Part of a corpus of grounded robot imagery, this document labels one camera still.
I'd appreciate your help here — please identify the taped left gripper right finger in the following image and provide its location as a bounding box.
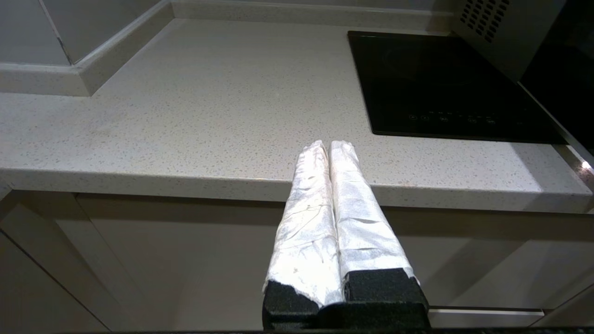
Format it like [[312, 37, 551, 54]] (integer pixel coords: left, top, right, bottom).
[[329, 140, 430, 328]]

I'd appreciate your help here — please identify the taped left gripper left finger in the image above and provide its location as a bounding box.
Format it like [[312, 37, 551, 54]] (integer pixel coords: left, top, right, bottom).
[[262, 141, 345, 331]]

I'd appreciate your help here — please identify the microwave door with dark glass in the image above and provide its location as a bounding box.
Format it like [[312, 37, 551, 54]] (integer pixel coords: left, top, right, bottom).
[[517, 0, 594, 198]]

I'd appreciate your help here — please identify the beige cabinet door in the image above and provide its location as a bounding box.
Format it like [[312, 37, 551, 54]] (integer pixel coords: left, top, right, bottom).
[[77, 194, 594, 331], [427, 283, 594, 329]]

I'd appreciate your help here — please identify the black induction cooktop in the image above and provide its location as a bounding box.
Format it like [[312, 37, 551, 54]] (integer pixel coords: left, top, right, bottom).
[[347, 31, 568, 145]]

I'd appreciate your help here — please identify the beige angled cabinet panel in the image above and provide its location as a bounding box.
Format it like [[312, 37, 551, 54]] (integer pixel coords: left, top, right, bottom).
[[0, 190, 135, 332]]

